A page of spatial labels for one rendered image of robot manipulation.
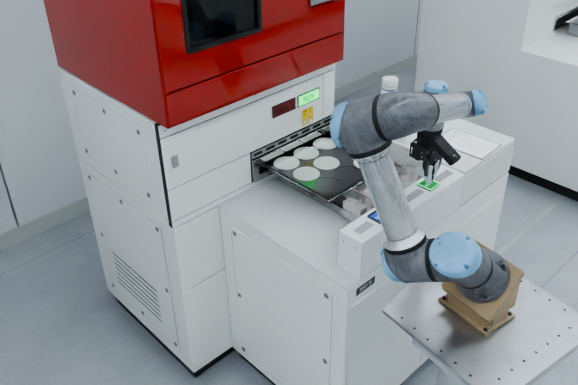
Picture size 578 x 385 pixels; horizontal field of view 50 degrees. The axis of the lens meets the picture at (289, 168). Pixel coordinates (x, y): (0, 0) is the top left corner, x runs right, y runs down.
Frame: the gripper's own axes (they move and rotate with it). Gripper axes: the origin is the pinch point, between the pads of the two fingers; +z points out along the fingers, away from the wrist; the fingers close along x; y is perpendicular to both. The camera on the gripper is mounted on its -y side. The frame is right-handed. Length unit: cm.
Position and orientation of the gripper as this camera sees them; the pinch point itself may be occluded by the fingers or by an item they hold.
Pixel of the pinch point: (430, 181)
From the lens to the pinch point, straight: 211.9
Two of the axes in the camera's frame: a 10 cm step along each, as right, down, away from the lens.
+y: -6.9, -3.7, 6.3
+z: 0.2, 8.5, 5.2
